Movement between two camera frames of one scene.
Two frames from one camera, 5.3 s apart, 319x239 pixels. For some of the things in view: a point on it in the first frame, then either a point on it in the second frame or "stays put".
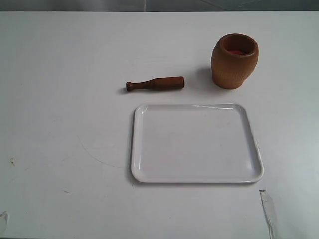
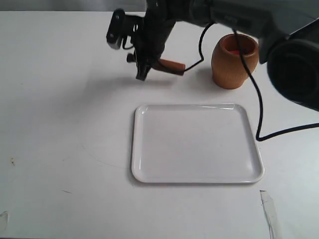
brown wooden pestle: (163, 83) to (164, 65)
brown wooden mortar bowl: (234, 57) stays put
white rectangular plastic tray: (199, 142) stays put
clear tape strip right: (269, 211) stays put
